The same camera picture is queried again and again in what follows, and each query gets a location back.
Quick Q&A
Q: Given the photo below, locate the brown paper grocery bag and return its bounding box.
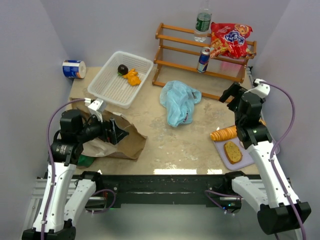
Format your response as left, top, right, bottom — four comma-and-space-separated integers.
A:
82, 110, 147, 160

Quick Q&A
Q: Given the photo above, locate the silver blue drink can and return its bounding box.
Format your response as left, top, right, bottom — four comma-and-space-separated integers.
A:
196, 47, 211, 73

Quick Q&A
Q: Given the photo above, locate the red snack chip bag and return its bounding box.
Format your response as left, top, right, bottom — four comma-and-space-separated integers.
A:
210, 22, 256, 59

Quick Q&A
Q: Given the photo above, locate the light blue plastic bag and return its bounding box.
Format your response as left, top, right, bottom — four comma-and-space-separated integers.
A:
159, 80, 202, 128

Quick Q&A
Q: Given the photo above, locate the clear water bottle green label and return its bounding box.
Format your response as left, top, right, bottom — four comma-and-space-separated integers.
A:
193, 0, 212, 43

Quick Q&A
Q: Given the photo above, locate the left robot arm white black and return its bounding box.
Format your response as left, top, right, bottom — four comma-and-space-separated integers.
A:
22, 109, 129, 240

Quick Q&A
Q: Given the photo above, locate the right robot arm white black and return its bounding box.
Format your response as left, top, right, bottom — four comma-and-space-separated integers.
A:
219, 79, 311, 239

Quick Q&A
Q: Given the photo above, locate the orange food piece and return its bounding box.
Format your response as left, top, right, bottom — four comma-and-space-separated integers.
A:
122, 68, 141, 86

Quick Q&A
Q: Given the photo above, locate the green plastic bag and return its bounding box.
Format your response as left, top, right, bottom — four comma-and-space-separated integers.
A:
77, 154, 96, 169

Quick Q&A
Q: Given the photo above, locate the white plastic basket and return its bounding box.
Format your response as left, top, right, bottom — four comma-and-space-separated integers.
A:
87, 51, 154, 109

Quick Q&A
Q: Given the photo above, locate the bread slice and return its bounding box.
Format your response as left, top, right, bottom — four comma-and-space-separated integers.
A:
223, 141, 243, 165

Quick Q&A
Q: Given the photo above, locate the dark round fruit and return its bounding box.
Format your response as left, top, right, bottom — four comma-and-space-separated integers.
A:
117, 64, 129, 76

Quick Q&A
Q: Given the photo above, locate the lavender plastic tray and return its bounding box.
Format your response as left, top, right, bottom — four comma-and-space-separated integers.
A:
212, 134, 281, 171

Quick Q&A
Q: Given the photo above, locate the wooden orange shelf rack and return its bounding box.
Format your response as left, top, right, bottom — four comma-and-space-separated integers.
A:
152, 22, 257, 87

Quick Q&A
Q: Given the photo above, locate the blue white paper roll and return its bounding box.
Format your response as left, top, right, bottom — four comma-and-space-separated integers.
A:
62, 60, 87, 79

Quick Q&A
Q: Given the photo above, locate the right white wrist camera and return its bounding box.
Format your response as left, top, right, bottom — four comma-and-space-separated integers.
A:
251, 78, 271, 99

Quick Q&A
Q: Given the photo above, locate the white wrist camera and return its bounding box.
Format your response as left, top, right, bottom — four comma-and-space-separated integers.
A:
84, 98, 107, 122
251, 78, 271, 99

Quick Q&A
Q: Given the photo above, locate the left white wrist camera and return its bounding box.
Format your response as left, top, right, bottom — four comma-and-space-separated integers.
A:
84, 98, 107, 122

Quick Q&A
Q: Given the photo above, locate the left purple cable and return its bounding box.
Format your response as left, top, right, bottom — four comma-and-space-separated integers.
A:
39, 98, 87, 240

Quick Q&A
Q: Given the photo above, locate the black base frame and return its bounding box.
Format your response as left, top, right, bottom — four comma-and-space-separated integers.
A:
86, 171, 245, 212

